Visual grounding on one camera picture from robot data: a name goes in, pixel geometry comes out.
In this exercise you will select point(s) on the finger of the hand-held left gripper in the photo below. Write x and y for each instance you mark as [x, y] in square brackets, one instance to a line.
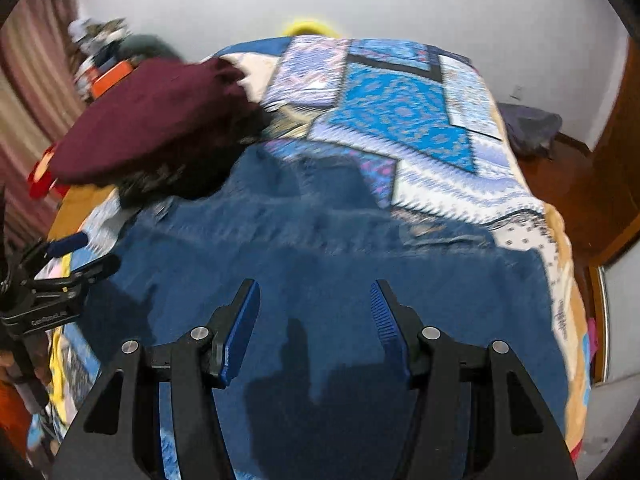
[67, 245]
[95, 270]

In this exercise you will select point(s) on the striped brown curtain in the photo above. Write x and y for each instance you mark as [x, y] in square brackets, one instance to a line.
[30, 110]

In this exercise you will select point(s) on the grey backpack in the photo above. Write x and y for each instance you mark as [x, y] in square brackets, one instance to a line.
[530, 127]

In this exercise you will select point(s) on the blue denim jacket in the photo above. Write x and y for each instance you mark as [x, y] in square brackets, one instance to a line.
[325, 270]

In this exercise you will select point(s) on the white wall socket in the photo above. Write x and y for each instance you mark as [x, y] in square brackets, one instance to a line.
[517, 92]

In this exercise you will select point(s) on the wooden door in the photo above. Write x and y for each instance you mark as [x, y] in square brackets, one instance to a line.
[615, 160]

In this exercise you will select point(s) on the orange box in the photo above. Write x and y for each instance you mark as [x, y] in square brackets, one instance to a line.
[111, 77]

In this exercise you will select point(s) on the blue patchwork blanket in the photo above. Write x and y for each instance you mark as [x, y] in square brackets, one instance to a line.
[400, 110]

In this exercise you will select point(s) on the folded maroon garment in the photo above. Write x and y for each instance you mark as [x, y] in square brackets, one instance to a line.
[155, 115]

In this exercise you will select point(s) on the red plush flower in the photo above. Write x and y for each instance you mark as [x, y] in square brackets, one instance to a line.
[42, 175]

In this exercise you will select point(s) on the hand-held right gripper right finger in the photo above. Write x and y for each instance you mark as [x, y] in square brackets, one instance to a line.
[387, 332]

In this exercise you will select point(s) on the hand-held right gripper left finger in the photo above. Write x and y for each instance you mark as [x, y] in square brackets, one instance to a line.
[241, 335]

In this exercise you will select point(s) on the pile of clutter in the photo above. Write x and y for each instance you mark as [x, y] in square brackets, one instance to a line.
[95, 42]

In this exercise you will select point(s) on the small wooden table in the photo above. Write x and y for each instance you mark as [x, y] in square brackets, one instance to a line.
[80, 207]

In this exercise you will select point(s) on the white wardrobe sliding door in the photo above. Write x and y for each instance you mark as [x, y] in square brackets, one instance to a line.
[622, 320]

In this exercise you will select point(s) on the dark patterned folded garment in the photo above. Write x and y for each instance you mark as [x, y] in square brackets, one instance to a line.
[210, 170]

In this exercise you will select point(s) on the yellow round object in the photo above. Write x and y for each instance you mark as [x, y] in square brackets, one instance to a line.
[311, 27]

